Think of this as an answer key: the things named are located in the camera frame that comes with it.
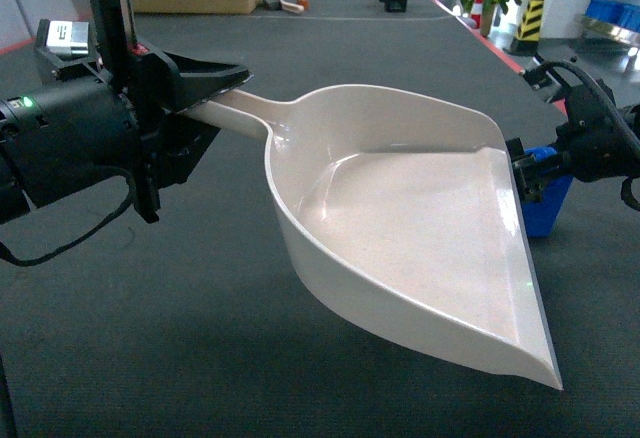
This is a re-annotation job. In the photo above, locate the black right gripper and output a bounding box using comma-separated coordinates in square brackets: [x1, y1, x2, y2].
[506, 85, 639, 203]

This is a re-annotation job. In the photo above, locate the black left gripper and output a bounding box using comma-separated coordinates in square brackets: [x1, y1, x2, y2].
[89, 0, 250, 223]

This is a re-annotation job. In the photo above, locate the blue plastic part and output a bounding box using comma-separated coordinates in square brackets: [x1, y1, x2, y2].
[518, 171, 573, 238]

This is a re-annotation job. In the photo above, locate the beige plastic dustpan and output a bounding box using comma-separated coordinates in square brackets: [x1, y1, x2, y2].
[188, 84, 563, 389]

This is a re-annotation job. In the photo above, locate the yellow black striped bollard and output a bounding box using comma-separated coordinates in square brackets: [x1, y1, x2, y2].
[507, 0, 544, 56]

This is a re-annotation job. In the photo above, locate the red white traffic cone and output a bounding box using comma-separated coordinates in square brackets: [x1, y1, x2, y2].
[469, 0, 484, 29]

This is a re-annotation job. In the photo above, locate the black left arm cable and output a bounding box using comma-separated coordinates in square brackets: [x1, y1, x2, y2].
[0, 165, 139, 268]

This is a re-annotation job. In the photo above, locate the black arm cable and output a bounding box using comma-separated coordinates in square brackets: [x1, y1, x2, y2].
[522, 60, 640, 212]
[0, 165, 139, 268]

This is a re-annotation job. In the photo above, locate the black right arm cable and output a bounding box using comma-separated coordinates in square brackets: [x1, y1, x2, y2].
[522, 60, 640, 212]

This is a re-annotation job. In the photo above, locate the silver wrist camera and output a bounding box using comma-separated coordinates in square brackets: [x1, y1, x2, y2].
[34, 19, 101, 84]

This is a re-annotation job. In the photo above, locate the wooden handled brush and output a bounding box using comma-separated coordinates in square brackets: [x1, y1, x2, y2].
[263, 0, 305, 15]

